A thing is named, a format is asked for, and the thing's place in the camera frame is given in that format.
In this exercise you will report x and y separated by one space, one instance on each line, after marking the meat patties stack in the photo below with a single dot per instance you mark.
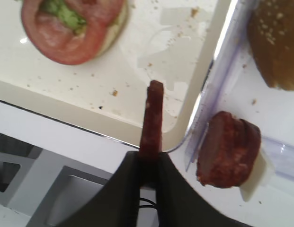
228 152

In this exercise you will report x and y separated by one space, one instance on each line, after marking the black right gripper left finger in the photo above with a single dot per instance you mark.
116 204

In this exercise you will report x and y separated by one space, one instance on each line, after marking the clear right front rail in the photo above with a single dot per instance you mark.
227 47

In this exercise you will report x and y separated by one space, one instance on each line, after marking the bun base on tray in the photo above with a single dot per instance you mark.
114 30

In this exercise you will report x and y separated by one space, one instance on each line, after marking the white pusher block meat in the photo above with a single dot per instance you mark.
262 171

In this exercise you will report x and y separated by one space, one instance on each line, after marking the sesame bun tops stack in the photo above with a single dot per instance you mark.
270 33

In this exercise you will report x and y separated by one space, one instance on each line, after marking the meat patty slice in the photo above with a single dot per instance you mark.
151 138

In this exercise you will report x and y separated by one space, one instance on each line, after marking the clear pusher track lower right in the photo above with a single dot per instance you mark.
281 155

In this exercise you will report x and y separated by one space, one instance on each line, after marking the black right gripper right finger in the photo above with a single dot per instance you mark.
179 205

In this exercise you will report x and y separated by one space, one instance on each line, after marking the white metal tray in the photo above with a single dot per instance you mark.
172 41

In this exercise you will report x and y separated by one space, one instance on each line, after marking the lettuce leaf on bun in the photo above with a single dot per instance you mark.
67 16

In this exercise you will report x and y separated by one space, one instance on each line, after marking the tomato slice on bun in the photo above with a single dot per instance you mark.
57 42

